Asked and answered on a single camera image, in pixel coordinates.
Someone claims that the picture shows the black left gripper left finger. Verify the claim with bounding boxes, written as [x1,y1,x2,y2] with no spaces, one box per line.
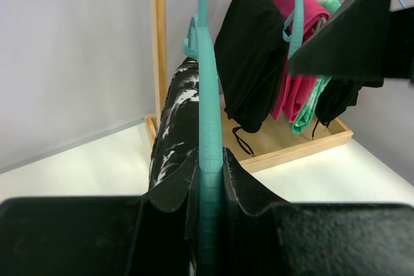
[1,151,198,275]

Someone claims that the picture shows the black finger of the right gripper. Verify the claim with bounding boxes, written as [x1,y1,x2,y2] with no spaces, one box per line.
[289,0,391,81]

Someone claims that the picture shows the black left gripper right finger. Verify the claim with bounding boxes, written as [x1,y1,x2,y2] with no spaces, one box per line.
[221,149,413,275]

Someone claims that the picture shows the black white patterned trousers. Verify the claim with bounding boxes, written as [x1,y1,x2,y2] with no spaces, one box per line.
[149,58,199,188]

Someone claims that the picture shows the teal plastic hanger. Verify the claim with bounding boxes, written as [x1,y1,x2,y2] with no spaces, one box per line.
[183,0,223,275]

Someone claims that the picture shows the green white tie-dye trousers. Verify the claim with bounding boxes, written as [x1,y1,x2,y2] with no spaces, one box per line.
[283,0,341,134]

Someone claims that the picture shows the black trousers far right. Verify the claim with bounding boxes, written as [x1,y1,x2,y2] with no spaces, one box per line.
[312,78,364,139]

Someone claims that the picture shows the pink trousers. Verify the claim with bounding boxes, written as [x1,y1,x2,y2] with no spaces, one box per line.
[267,0,331,123]

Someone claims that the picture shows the black trousers on hanger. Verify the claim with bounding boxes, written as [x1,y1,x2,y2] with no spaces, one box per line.
[214,0,289,135]

